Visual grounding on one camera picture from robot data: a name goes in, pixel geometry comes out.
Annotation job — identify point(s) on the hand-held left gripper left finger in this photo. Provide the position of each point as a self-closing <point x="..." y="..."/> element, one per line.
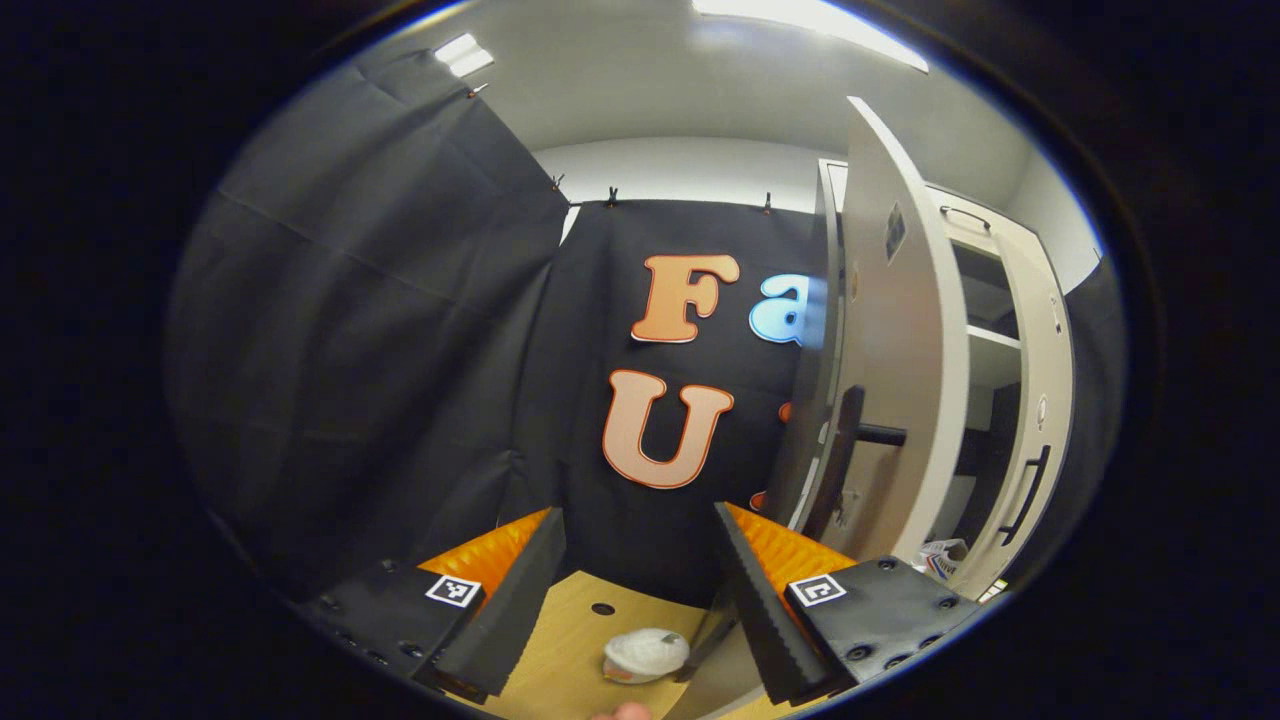
<point x="520" y="610"/>

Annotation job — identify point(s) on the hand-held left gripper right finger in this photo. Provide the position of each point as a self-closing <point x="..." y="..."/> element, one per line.
<point x="760" y="620"/>

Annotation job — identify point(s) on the white shoe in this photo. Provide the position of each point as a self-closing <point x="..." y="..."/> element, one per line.
<point x="942" y="560"/>

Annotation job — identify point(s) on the white shoe cabinet door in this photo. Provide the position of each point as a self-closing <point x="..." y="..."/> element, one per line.
<point x="920" y="350"/>
<point x="1045" y="360"/>

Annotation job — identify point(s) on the white shoe cabinet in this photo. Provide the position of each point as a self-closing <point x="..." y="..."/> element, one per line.
<point x="990" y="345"/>

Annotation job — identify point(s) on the white cabinet drawer front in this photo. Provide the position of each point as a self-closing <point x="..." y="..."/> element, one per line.
<point x="1005" y="232"/>

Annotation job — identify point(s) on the small white rounded object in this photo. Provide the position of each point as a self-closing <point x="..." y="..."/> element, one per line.
<point x="645" y="652"/>

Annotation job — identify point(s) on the black backdrop cloth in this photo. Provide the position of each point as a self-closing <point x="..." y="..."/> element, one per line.
<point x="400" y="350"/>

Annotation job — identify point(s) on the long ceiling light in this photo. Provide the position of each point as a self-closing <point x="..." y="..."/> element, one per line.
<point x="800" y="20"/>
<point x="463" y="55"/>

